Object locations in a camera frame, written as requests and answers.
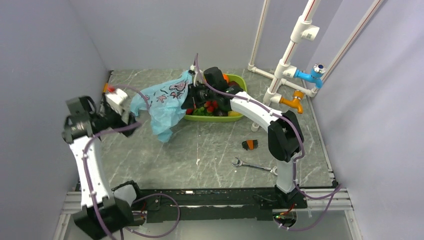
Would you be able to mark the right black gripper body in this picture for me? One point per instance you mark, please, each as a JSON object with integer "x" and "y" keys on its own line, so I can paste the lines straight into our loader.
{"x": 200, "y": 95}

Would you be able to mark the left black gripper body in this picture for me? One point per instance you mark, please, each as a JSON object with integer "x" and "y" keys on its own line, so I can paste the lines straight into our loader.
{"x": 110, "y": 119}

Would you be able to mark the blue plastic bag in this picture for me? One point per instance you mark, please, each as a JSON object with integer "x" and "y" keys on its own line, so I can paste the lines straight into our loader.
{"x": 164, "y": 104}

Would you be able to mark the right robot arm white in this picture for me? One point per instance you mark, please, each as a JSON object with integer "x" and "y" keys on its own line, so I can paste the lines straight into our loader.
{"x": 285, "y": 138}

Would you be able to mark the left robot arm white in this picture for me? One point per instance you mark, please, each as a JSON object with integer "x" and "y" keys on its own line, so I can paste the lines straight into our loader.
{"x": 104, "y": 210}

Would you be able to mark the green fake grapes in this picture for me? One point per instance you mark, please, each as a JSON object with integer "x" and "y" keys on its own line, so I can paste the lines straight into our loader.
{"x": 202, "y": 112}

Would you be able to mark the orange fake orange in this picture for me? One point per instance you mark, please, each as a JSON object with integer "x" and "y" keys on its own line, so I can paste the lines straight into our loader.
{"x": 226, "y": 78}

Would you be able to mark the yellow fake fruit front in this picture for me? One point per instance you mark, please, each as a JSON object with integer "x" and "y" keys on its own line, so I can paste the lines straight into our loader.
{"x": 234, "y": 113}

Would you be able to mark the green plastic fruit basket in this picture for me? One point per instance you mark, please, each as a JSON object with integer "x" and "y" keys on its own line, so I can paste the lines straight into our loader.
{"x": 220, "y": 119}

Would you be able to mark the orange black hex key set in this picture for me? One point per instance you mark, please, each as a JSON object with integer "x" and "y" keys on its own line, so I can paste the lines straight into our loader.
{"x": 250, "y": 144}

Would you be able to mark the orange faucet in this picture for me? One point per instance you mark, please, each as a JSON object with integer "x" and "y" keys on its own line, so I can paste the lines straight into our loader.
{"x": 295, "y": 103}

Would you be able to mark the silver open-end wrench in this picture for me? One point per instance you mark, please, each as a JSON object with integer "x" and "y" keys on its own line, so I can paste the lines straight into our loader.
{"x": 240, "y": 163}

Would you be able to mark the blue faucet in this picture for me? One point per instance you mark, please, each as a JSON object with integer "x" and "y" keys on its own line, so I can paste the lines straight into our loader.
{"x": 315, "y": 75}

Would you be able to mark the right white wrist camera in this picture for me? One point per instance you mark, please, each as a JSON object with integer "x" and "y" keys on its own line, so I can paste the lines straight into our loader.
{"x": 197, "y": 75}

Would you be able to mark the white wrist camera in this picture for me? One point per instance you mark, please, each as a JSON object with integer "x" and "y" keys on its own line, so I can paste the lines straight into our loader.
{"x": 197, "y": 75}
{"x": 116, "y": 97}

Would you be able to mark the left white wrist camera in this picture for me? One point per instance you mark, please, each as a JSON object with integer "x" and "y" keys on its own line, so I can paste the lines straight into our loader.
{"x": 116, "y": 97}

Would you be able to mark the white PVC pipe frame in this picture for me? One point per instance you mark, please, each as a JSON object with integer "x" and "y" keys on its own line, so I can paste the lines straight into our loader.
{"x": 303, "y": 30}

